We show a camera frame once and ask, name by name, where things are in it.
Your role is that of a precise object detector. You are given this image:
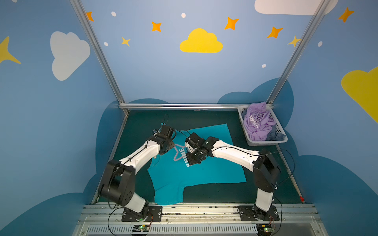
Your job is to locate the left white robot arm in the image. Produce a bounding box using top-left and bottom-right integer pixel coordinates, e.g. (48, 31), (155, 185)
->
(98, 125), (177, 220)

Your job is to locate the right green circuit board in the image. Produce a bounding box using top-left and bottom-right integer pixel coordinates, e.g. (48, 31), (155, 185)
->
(256, 224), (274, 236)

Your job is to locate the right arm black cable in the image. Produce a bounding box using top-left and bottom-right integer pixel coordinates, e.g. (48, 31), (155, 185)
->
(212, 146), (296, 189)

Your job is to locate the green circuit board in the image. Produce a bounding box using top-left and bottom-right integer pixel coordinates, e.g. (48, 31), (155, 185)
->
(256, 224), (274, 236)
(132, 225), (150, 233)

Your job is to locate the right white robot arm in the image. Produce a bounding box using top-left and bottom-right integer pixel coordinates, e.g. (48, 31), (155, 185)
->
(185, 133), (281, 212)

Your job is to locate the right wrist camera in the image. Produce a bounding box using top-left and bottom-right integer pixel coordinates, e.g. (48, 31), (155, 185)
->
(185, 133), (201, 152)

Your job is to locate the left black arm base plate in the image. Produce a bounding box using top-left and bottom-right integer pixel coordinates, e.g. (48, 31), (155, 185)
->
(121, 206), (162, 222)

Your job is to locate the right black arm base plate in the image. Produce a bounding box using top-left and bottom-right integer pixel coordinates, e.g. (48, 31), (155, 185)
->
(237, 205), (280, 221)

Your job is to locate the dark blue t-shirt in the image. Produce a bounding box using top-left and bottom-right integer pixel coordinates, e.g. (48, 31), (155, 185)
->
(266, 125), (286, 141)

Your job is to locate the right aluminium frame post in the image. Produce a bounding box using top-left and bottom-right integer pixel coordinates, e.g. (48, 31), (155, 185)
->
(266, 0), (331, 104)

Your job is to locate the front aluminium rail base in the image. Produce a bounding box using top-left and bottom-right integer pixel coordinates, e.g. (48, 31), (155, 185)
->
(73, 203), (328, 236)

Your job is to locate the aluminium frame post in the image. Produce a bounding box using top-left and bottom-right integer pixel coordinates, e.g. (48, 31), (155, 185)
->
(266, 0), (331, 104)
(70, 0), (125, 104)

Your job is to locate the white plastic laundry basket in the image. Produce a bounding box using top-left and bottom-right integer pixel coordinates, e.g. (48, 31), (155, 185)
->
(237, 102), (288, 146)

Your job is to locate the left green circuit board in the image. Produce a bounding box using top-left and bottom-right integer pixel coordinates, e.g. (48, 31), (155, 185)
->
(132, 225), (150, 233)

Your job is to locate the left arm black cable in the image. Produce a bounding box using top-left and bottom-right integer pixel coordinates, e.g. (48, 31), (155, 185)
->
(107, 206), (128, 236)

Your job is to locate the teal printed t-shirt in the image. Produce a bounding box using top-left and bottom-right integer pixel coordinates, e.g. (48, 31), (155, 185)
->
(148, 133), (246, 206)

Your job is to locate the left aluminium frame post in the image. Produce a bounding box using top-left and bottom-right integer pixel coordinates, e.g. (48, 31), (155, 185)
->
(70, 0), (125, 104)

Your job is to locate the rear horizontal aluminium frame bar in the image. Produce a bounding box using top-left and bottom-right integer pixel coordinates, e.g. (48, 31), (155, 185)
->
(119, 103), (274, 111)

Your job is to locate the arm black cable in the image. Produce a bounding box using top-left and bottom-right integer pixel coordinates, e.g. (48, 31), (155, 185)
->
(107, 206), (128, 236)
(212, 146), (296, 189)

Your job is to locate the purple t-shirt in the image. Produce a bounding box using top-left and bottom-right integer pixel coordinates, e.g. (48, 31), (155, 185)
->
(243, 102), (276, 142)

